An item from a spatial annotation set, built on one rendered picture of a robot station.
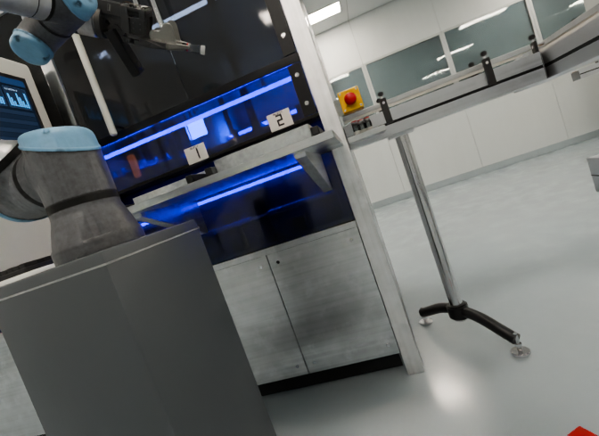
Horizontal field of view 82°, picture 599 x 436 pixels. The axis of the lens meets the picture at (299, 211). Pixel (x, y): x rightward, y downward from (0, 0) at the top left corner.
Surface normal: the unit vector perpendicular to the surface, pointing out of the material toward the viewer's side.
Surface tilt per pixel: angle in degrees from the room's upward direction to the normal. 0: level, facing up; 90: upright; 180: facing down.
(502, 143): 90
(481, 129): 90
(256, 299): 90
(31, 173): 90
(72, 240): 72
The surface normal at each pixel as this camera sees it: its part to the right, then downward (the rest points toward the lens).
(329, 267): -0.18, 0.14
